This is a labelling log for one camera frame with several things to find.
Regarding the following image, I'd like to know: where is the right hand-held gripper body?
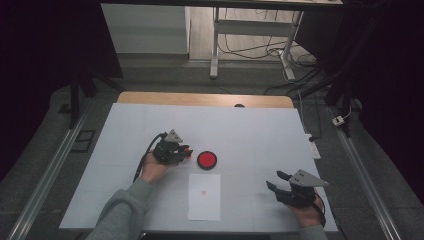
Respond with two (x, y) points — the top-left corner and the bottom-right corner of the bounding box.
(275, 168), (330, 209)

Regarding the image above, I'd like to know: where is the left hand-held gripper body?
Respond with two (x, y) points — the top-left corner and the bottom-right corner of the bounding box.
(152, 129), (185, 166)

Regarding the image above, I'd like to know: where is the round red ink pad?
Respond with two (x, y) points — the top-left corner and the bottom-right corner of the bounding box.
(196, 150), (218, 171)

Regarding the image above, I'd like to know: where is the person's left hand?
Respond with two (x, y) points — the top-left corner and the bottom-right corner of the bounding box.
(139, 152), (172, 185)

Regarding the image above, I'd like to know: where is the person's right hand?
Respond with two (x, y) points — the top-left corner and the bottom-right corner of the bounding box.
(287, 195), (327, 230)

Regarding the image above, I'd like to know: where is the white power strip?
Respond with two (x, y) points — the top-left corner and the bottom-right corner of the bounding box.
(305, 133), (322, 160)

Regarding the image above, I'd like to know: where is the large white table cover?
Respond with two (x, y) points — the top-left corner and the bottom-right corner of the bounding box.
(59, 102), (339, 233)

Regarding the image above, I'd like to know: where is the white paper sheet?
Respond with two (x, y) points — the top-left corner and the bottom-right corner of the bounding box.
(187, 173), (221, 222)

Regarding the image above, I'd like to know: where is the black metal stand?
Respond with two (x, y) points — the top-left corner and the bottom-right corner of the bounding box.
(292, 64), (355, 138)
(67, 63), (127, 130)

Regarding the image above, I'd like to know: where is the white cabinet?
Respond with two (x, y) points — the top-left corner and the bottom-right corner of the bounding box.
(100, 3), (191, 55)

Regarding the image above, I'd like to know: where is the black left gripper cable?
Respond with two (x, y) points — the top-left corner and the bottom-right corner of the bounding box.
(132, 132), (168, 184)

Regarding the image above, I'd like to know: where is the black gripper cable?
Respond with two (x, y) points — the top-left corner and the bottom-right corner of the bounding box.
(132, 132), (168, 184)
(314, 193), (327, 228)

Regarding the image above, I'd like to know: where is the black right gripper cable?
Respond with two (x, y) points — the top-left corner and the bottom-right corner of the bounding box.
(314, 193), (327, 228)

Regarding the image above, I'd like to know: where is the aluminium floor rail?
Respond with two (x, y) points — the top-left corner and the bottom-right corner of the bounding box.
(6, 106), (92, 240)
(328, 106), (403, 240)

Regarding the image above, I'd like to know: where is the tangle of floor cables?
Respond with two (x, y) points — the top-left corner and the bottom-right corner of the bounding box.
(218, 8), (322, 96)

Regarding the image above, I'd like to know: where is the white desk frame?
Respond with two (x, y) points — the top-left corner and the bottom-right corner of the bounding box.
(209, 6), (306, 81)

